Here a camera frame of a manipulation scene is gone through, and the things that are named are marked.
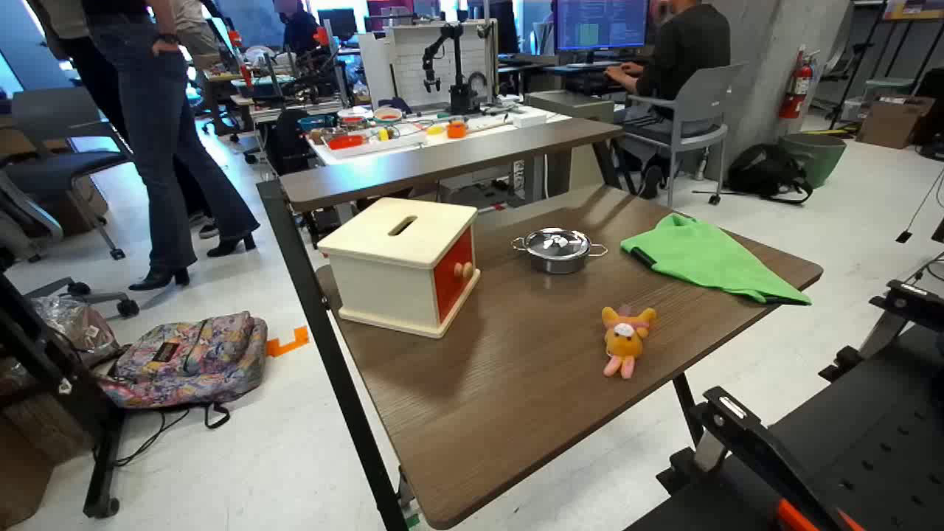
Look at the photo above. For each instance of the green microfibre towel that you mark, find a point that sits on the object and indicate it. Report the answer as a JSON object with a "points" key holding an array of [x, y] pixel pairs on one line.
{"points": [[710, 256]]}

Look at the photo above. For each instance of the small black robot arm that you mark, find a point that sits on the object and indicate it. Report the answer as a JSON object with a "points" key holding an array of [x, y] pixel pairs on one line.
{"points": [[461, 93]]}

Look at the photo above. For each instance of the cream wooden box red drawer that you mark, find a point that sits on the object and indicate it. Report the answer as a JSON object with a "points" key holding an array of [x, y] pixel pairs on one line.
{"points": [[393, 258]]}

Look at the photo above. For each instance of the small metal pot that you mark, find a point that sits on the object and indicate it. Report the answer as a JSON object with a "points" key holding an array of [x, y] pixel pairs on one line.
{"points": [[560, 251]]}

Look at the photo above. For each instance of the orange cup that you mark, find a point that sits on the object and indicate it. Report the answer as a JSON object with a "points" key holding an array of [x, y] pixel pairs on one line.
{"points": [[460, 127]]}

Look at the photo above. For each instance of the white board with toys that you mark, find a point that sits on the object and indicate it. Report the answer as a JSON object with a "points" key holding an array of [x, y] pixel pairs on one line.
{"points": [[492, 124]]}

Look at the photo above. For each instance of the orange pink plush toy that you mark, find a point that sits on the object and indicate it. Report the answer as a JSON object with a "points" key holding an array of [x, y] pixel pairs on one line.
{"points": [[626, 341]]}

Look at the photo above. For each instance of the red toy tray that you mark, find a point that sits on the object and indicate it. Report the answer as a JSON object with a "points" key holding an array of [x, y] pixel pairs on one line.
{"points": [[347, 142]]}

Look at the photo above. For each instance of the orange plastic floor piece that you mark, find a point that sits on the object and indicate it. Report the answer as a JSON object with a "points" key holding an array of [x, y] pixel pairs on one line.
{"points": [[288, 344]]}

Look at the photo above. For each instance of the white pegboard panel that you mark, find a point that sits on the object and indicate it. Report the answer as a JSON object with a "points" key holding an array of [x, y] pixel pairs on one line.
{"points": [[403, 64]]}

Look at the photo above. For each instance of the computer monitor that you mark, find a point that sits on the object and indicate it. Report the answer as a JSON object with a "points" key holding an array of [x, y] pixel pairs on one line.
{"points": [[601, 25]]}

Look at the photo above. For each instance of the grey plastic chair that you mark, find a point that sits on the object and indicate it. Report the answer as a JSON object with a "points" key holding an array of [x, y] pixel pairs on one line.
{"points": [[704, 105]]}

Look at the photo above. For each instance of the colourful patterned backpack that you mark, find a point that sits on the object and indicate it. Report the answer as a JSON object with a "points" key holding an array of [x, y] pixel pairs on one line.
{"points": [[188, 359]]}

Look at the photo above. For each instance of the seated person in black shirt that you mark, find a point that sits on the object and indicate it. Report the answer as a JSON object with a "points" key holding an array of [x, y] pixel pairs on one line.
{"points": [[682, 48]]}

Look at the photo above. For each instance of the black backpack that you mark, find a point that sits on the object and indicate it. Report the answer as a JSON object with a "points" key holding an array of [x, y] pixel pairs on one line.
{"points": [[768, 173]]}

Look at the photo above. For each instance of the standing person in jeans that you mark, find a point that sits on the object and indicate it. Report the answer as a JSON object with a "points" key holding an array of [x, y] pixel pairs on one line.
{"points": [[165, 127]]}

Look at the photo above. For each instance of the green bin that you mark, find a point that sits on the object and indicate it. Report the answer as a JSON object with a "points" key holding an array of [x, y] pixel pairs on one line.
{"points": [[824, 158]]}

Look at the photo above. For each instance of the red fire extinguisher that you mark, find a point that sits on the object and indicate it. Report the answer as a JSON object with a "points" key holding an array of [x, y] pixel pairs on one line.
{"points": [[799, 89]]}

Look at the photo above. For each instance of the clear plastic bag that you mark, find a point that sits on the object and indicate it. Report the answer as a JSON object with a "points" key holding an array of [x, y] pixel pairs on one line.
{"points": [[85, 329]]}

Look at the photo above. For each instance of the black metal stand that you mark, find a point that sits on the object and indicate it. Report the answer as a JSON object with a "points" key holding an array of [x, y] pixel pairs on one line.
{"points": [[70, 393]]}

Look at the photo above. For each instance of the person in black trousers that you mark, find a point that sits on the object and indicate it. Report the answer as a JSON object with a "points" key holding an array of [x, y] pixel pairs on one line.
{"points": [[92, 70]]}

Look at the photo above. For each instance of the dark office chair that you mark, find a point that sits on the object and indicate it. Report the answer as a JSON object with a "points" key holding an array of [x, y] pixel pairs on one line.
{"points": [[48, 177]]}

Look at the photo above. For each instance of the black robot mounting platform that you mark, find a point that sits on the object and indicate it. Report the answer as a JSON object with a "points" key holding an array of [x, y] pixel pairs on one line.
{"points": [[865, 462]]}

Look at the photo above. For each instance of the cardboard box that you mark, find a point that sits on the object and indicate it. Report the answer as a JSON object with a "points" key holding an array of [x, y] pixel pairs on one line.
{"points": [[892, 123]]}

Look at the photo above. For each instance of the black metal table frame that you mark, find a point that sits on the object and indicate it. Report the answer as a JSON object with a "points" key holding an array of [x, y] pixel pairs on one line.
{"points": [[325, 334]]}

